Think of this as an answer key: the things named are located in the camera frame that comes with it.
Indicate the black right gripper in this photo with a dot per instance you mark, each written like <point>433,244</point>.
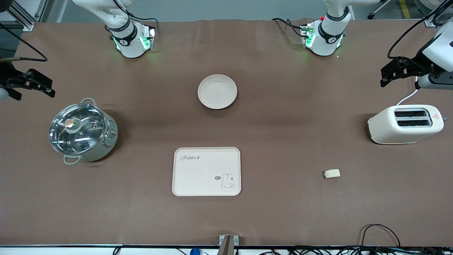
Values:
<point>7,75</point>

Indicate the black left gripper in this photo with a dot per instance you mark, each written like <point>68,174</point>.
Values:
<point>414,66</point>

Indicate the small white bun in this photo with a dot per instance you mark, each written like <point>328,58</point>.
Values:
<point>332,173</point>

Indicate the round cream plate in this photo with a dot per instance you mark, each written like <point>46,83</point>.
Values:
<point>217,91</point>

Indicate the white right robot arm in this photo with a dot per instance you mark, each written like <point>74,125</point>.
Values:
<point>125,39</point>

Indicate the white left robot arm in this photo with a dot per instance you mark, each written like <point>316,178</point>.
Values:
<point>327,39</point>

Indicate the cream rabbit print tray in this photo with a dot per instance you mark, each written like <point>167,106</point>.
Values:
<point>206,171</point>

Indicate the white two-slot toaster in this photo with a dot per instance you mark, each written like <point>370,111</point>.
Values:
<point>385,129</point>

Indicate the glass pot lid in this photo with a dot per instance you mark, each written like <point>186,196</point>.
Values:
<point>76,129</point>

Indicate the black chair caster wheel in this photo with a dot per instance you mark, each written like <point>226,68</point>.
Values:
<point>371,15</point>

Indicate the pale green electric pot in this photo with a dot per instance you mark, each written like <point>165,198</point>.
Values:
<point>108,140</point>

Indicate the brown table cover mat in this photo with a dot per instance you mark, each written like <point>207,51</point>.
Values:
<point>283,141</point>

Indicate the blue round object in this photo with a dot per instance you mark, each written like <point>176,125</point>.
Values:
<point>195,252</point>

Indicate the aluminium frame profile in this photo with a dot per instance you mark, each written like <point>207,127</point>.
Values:
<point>24,16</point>
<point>437,16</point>

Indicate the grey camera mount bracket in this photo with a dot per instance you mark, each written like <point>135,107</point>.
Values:
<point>228,242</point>

